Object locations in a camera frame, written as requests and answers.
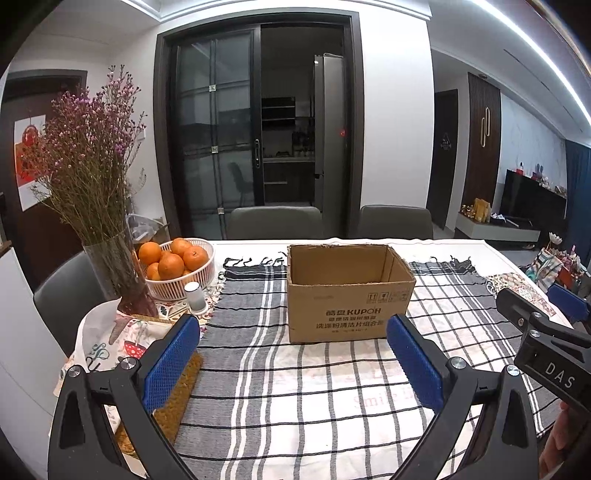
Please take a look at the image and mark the kitchen shelving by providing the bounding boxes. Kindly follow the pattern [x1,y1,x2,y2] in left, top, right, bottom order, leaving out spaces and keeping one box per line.
[262,97,317,204]

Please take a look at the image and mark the grey dining chair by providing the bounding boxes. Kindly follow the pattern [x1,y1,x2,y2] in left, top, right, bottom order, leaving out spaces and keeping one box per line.
[226,206,324,241]
[32,251,109,356]
[358,204,435,241]

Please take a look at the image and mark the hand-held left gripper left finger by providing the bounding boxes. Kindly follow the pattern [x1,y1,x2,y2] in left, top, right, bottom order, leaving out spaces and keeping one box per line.
[47,314,201,480]

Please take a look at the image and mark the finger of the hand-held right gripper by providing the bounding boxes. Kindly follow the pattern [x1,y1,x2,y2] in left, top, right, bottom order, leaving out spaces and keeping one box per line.
[496,288,561,330]
[547,283,591,324]

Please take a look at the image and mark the colourful gift bags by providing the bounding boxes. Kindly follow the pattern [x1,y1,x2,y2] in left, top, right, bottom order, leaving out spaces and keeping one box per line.
[529,247,587,294]

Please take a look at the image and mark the wood panel cabinet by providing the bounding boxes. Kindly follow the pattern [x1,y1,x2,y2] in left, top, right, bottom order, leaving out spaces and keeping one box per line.
[462,71,502,217]

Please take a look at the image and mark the cardboard box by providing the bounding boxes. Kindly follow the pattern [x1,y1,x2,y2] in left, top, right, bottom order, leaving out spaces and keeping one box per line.
[286,244,416,344]

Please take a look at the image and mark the blue curtain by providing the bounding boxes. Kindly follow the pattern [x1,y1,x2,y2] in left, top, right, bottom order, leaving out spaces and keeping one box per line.
[564,138,591,273]

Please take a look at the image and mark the row of small ornaments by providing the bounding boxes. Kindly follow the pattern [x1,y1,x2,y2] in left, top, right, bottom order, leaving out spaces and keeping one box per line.
[515,161,568,197]

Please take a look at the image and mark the red wall poster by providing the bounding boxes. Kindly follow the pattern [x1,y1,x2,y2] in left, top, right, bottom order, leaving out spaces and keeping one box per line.
[14,114,47,213]

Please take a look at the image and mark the white plastic basket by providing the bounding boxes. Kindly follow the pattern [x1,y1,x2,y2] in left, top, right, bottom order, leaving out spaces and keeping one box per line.
[134,237,216,302]

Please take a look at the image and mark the ceiling light strip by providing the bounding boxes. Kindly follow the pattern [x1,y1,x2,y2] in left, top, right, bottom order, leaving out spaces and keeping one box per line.
[466,0,591,116]

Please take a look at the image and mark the dried purple flowers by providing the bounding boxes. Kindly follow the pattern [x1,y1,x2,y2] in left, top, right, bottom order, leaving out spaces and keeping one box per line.
[30,65,148,245]

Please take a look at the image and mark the white television cabinet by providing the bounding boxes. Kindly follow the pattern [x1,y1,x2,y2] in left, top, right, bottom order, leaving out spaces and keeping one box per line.
[455,213,541,244]

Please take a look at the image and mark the small white cylinder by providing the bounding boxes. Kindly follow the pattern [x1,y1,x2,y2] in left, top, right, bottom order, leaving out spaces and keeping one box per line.
[184,282,206,317]

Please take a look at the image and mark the dark wooden door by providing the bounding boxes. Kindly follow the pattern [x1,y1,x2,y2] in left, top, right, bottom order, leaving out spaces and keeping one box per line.
[427,90,460,230]
[0,69,88,291]

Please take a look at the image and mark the gold gift bags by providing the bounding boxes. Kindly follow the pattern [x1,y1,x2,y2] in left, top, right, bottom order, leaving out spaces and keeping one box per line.
[462,198,492,224]

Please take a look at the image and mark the person's right hand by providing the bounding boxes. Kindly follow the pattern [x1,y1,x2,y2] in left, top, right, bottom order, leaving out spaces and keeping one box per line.
[538,402,591,480]

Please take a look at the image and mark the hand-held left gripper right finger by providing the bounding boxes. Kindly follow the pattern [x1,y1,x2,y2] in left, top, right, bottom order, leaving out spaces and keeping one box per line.
[387,314,541,480]

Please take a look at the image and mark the black television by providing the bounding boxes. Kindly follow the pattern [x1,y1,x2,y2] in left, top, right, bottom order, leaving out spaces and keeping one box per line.
[501,169,568,230]

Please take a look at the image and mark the pile of oranges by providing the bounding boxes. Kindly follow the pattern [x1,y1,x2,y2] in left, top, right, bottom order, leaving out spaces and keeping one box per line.
[137,237,210,282]

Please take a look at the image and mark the silver refrigerator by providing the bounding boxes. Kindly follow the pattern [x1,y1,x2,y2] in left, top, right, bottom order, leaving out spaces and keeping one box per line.
[313,53,347,213]

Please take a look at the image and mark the striped grey white cloth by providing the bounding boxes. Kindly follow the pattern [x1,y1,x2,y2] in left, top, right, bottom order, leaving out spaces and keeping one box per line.
[173,251,568,480]

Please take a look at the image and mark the dark framed glass sliding door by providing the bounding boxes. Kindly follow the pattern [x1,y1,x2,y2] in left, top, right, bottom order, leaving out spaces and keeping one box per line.
[154,14,361,241]

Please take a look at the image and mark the brown cork mat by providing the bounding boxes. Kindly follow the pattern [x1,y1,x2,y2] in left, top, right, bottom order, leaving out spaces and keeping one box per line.
[113,353,204,457]

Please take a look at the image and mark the glass vase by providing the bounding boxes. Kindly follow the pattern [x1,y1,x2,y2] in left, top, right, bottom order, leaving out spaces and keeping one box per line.
[83,228,160,318]

